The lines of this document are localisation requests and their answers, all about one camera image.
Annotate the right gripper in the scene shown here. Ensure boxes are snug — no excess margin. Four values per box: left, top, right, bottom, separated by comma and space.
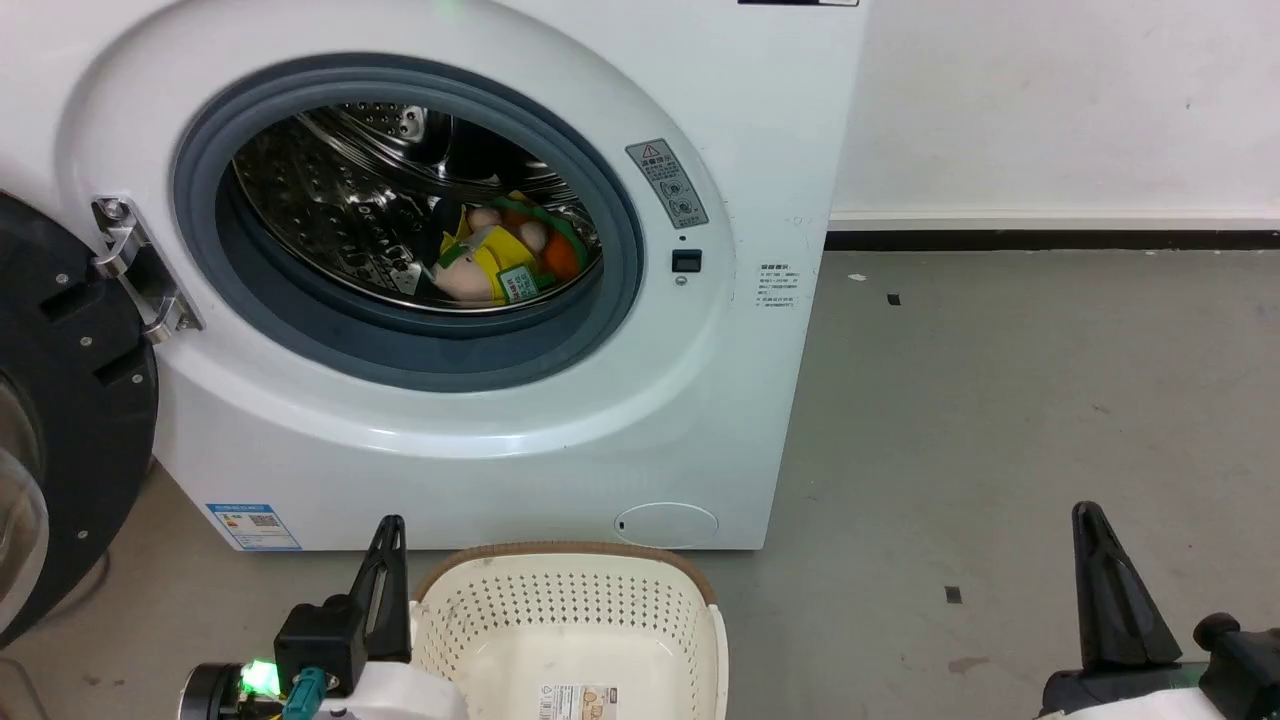
1038, 501, 1217, 720

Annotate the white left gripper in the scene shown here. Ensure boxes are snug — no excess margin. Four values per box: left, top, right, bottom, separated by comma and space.
318, 515, 471, 720

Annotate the cream perforated laundry basket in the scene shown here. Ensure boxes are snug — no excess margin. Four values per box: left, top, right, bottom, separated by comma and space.
410, 541, 730, 720

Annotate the white front-load washing machine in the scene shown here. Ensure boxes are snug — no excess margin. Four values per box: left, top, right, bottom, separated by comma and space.
0, 0, 869, 553

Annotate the paper label in basket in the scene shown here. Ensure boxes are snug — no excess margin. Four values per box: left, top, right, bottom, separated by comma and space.
537, 685, 620, 720

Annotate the yellow green plush toy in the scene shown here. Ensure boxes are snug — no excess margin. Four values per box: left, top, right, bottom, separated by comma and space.
432, 191, 589, 307

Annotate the blue energy label sticker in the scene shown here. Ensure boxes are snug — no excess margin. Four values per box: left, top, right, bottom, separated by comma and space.
206, 502, 302, 553

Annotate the grey rubber door gasket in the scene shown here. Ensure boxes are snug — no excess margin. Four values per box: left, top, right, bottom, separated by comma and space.
171, 54, 646, 394

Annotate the round white filter cover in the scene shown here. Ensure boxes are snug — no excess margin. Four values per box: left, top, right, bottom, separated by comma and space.
613, 502, 720, 549

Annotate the black round washer door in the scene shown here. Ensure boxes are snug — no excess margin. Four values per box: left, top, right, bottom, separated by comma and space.
0, 192, 161, 649

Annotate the steel washer drum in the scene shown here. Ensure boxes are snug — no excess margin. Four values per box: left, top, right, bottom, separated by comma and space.
231, 102, 604, 315

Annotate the metal door hinge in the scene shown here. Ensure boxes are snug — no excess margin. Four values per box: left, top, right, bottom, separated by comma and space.
90, 196, 204, 346

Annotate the small printed text label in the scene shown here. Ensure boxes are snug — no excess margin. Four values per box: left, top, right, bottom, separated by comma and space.
757, 262, 801, 311

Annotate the grey warning label sticker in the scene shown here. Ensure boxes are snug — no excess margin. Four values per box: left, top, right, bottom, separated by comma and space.
626, 138, 710, 231

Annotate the teal cable connector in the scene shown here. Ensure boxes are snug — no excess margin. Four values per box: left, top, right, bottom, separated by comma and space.
282, 667, 338, 720

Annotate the black wall baseboard strip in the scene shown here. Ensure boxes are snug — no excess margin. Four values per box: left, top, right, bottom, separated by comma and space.
825, 229, 1280, 252

